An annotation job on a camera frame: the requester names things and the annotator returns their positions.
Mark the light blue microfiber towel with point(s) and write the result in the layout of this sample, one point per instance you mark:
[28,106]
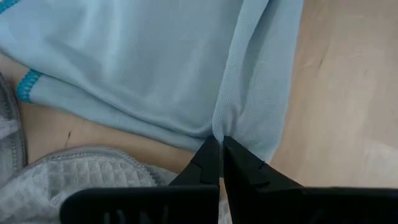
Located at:
[140,62]

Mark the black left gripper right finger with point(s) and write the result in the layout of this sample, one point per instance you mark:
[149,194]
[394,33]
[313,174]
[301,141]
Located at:
[248,186]

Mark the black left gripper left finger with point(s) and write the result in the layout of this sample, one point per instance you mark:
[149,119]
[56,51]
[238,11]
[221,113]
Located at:
[199,174]

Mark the grey waffle microfiber towel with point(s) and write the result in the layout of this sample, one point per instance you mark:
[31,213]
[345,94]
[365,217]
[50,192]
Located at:
[77,177]

